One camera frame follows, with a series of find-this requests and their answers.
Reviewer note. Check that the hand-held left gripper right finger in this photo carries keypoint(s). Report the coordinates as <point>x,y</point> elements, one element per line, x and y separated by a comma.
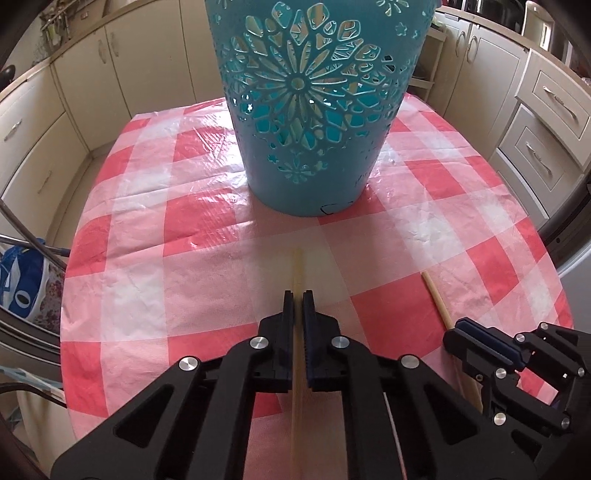
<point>308,341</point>

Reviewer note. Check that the metal utensil rack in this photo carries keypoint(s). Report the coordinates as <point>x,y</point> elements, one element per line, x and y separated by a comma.
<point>64,14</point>

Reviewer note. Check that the cream drawer cabinet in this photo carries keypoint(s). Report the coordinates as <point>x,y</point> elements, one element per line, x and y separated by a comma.
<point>545,129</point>

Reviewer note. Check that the white step shelf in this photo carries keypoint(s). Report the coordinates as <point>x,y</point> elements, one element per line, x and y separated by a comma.
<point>431,60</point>

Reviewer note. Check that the cream base cabinet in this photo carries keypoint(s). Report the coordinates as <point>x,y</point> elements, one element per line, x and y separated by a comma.
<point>55,115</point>

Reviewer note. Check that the pink white checked tablecloth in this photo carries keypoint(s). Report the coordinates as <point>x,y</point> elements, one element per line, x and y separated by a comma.
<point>184,286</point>

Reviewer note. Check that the teal perforated plastic basket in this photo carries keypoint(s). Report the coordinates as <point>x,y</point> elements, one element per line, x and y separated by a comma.
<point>314,175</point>

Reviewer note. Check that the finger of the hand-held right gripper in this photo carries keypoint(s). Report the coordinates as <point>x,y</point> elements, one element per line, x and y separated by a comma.
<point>512,401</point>
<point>489,344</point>

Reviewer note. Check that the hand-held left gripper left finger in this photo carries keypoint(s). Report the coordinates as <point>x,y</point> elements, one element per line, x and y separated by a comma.
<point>288,341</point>

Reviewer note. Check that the wooden chopstick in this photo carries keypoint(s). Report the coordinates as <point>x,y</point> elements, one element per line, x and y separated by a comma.
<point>436,300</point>
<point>298,272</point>

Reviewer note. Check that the blue white plastic bag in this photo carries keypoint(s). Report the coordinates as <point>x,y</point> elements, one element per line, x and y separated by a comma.
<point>21,286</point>

